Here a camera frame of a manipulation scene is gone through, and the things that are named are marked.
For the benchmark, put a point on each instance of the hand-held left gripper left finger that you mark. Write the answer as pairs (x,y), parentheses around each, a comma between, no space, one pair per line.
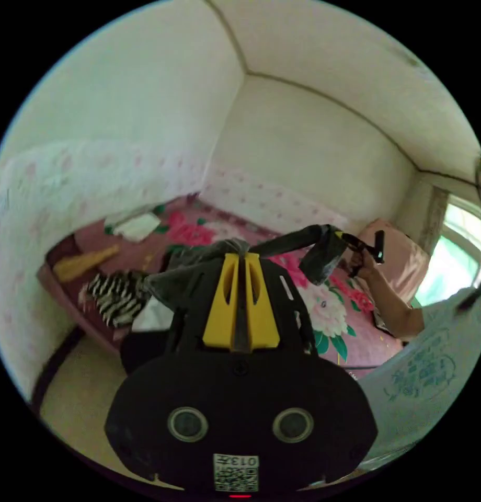
(219,313)

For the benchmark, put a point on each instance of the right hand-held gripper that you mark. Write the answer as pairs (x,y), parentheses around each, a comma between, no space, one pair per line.
(360,244)

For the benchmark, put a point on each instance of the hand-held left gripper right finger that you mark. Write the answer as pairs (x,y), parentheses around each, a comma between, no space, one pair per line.
(264,317)

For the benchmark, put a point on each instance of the gray jeans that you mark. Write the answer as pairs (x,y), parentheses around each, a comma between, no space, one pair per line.
(323,255)

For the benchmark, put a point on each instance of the person's right forearm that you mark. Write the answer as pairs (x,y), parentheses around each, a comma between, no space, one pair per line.
(397,306)

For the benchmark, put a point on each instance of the person's right hand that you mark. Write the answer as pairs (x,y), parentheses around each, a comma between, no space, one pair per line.
(365,264)

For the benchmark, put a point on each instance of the pink pillow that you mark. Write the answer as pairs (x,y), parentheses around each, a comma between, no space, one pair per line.
(397,255)

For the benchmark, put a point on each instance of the bed with pink floral sheet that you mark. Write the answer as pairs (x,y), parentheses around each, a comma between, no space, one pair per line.
(334,313)

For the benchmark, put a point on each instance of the pile of clothes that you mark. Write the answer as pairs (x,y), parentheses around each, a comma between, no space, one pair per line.
(115,300)

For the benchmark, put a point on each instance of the window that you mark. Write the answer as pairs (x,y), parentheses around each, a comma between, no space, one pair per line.
(448,255)

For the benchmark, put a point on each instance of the white folded cloth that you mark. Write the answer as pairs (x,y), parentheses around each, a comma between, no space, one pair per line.
(136,227)

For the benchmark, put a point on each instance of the yellow cloth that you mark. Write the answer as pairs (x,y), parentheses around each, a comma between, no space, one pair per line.
(81,262)

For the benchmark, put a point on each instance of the person's body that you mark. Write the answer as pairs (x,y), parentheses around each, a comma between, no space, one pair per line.
(425,376)

